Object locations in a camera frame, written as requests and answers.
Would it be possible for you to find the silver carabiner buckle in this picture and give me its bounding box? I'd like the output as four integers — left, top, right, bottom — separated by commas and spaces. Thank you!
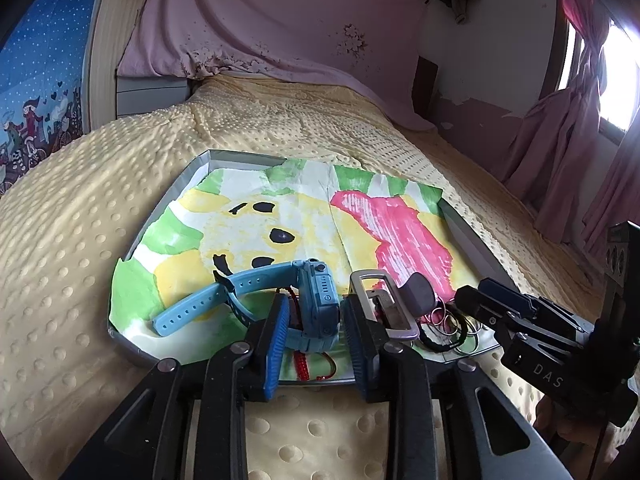
349, 270, 421, 342

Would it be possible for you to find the wooden headboard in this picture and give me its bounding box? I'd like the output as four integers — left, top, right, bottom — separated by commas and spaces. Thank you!
82, 0, 157, 134

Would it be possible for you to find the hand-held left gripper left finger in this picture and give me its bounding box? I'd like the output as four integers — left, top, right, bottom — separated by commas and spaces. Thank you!
60, 294, 292, 480

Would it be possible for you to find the black hair tie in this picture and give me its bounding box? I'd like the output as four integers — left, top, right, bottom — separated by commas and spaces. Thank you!
417, 310, 475, 354

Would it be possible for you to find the large silver hoop ring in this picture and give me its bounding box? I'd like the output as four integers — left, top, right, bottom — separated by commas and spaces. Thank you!
452, 310, 483, 357

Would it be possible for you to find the grey tray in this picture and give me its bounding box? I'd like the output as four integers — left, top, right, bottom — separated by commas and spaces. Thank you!
107, 149, 507, 387

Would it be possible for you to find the pink curtain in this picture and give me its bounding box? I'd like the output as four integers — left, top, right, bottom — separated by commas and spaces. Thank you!
495, 0, 640, 257

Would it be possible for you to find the grey cabinet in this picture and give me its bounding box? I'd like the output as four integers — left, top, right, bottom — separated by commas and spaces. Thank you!
116, 75, 194, 121

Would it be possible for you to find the blue wrist watch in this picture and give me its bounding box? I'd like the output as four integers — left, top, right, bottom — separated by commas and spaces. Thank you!
152, 258, 347, 352

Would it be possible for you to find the red cord bracelet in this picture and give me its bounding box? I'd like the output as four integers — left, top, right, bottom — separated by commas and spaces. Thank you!
286, 287, 339, 382

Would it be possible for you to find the person's right hand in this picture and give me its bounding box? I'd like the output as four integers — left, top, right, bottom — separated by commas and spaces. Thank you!
534, 394, 617, 461

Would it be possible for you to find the painted bear paper sheet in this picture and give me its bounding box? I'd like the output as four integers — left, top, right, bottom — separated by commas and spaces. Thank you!
109, 157, 482, 384

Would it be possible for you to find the blue printed cloth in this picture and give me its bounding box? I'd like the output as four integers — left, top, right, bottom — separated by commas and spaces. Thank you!
0, 0, 104, 197

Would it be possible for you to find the window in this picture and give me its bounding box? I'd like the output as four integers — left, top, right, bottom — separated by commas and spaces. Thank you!
540, 15, 640, 147

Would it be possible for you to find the pink bed sheet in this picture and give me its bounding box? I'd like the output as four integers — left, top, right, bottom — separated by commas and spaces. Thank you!
122, 0, 442, 134

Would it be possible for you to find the brown wooden board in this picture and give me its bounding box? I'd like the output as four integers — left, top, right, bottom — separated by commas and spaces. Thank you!
412, 56, 440, 122

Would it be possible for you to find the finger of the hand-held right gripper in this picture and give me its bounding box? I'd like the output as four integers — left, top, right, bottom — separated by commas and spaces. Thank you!
454, 285, 536, 348
476, 279, 596, 336

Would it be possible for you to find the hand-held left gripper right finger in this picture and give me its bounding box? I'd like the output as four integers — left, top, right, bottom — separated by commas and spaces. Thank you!
340, 296, 576, 480

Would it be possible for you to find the yellow dotted blanket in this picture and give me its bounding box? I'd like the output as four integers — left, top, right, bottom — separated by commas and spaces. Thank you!
0, 76, 621, 480

